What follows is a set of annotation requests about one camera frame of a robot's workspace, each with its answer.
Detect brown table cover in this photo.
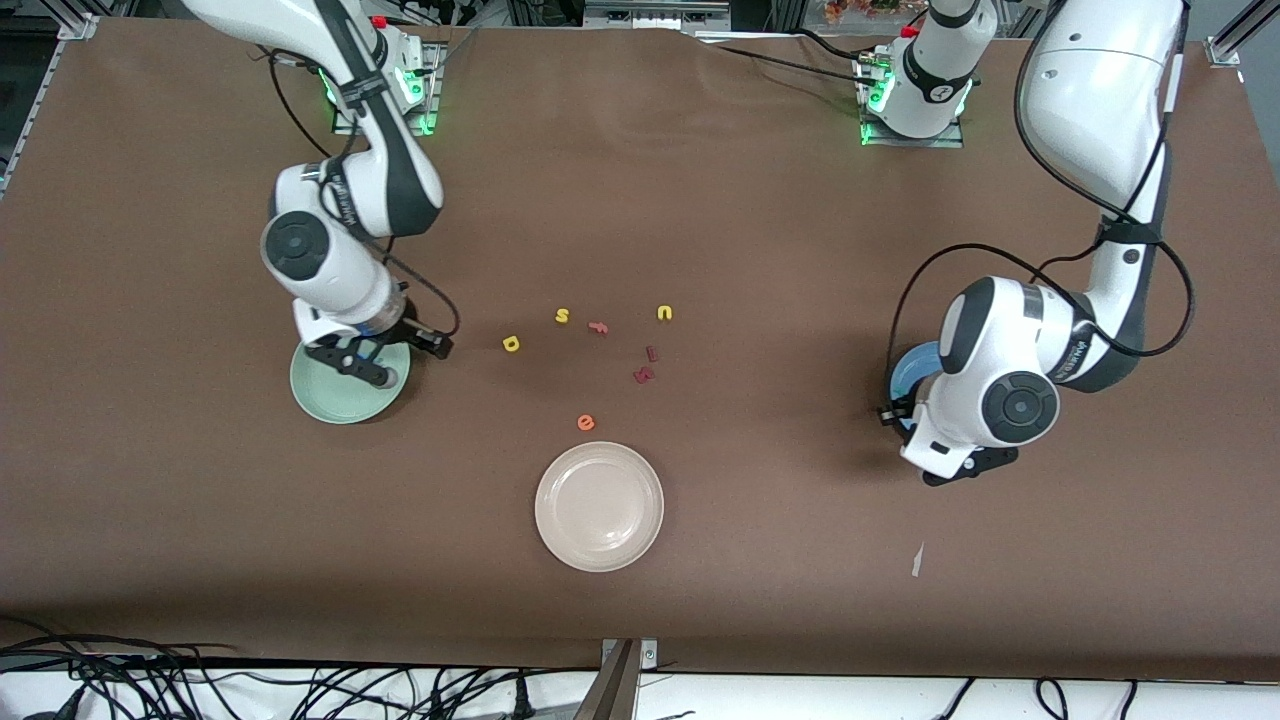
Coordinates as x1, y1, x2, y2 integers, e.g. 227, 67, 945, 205
0, 15, 1280, 683

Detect aluminium frame profile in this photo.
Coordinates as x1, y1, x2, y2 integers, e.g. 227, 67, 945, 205
0, 10, 101, 196
1205, 0, 1257, 69

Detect beige plate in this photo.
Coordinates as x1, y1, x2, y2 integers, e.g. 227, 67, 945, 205
534, 441, 665, 573

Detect blue plate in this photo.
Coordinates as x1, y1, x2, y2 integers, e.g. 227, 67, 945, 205
885, 340, 946, 433

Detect light green plate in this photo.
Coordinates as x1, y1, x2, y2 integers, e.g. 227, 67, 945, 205
290, 335, 412, 425

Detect silver metal bracket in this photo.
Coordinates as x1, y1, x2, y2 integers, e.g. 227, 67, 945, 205
600, 638, 659, 673

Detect grey metal bar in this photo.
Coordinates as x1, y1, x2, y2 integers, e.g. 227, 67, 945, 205
574, 640, 637, 720

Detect tangled black cables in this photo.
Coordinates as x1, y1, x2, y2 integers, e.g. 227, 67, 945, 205
0, 655, 601, 720

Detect grey power strip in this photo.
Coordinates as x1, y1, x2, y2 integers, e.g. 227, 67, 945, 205
584, 0, 733, 33

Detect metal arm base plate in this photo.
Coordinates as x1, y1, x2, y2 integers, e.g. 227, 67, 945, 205
330, 40, 443, 136
858, 50, 966, 149

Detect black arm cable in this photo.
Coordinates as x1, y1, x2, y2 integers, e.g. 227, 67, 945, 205
385, 250, 462, 346
1013, 0, 1197, 359
265, 45, 336, 161
885, 243, 1106, 416

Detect orange artificial flowers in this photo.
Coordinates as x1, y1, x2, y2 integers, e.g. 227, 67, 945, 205
824, 0, 927, 27

